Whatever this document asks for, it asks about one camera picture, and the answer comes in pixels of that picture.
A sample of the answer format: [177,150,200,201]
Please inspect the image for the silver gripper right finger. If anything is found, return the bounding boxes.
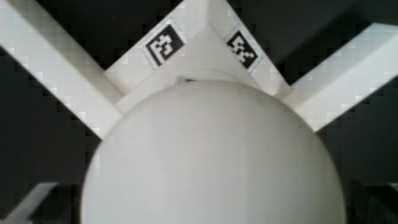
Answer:
[353,183,398,224]

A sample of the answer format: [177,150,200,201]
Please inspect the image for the white fence border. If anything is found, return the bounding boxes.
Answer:
[0,0,398,136]

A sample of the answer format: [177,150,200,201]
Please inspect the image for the white lamp bulb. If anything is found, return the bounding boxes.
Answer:
[79,81,346,224]

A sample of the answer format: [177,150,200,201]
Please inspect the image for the white lamp base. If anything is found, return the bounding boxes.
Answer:
[104,0,291,111]

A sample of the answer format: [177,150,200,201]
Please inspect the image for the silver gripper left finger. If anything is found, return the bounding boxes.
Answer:
[0,182,58,224]

